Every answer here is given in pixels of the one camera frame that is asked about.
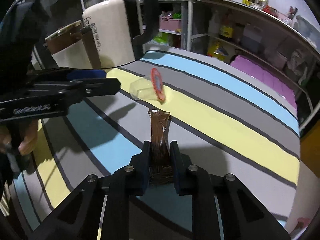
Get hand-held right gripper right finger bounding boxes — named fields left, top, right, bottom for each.
left=169, top=140, right=292, bottom=240

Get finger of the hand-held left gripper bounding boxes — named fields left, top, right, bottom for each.
left=27, top=67, right=106, bottom=85
left=25, top=77, right=120, bottom=105

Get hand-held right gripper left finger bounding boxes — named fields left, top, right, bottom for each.
left=30, top=140, right=152, bottom=240

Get brown wrapper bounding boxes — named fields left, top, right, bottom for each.
left=147, top=109, right=174, bottom=185

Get clear jelly cup red lid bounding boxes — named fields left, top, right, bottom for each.
left=129, top=67, right=166, bottom=105

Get person's left hand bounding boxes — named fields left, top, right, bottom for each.
left=18, top=124, right=38, bottom=157

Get white jug brown lid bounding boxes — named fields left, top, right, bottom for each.
left=45, top=21, right=100, bottom=69

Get cream insulated jug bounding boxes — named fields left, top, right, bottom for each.
left=82, top=0, right=137, bottom=68

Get striped tablecloth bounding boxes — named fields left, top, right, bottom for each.
left=10, top=49, right=300, bottom=240

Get green packet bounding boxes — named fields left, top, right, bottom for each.
left=152, top=32, right=173, bottom=46

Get pink plastic basket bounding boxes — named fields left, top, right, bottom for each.
left=159, top=15, right=182, bottom=32

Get yellow bag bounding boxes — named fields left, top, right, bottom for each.
left=207, top=41, right=229, bottom=60

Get pink lid storage box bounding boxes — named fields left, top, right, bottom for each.
left=230, top=55, right=298, bottom=110

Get clear plastic bottle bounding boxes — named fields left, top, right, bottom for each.
left=209, top=12, right=220, bottom=37

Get dark bottle yellow label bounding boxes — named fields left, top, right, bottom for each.
left=219, top=15, right=234, bottom=42

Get yellow wooden door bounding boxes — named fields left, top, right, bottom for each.
left=300, top=130, right=320, bottom=195

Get white metal shelf unit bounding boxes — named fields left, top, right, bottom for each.
left=175, top=0, right=320, bottom=120

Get crumpled plastic bags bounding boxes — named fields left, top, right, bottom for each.
left=287, top=50, right=310, bottom=85

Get clear container white lid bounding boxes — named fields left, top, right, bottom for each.
left=295, top=15, right=318, bottom=43

